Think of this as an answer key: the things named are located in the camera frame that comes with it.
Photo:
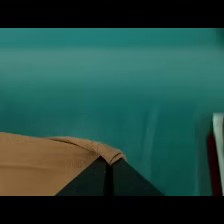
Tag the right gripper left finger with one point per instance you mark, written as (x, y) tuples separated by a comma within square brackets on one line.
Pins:
[(90, 182)]

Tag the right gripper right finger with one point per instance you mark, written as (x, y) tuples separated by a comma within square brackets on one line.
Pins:
[(130, 182)]

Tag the tan garment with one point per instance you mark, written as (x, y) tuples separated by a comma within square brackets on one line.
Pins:
[(36, 165)]

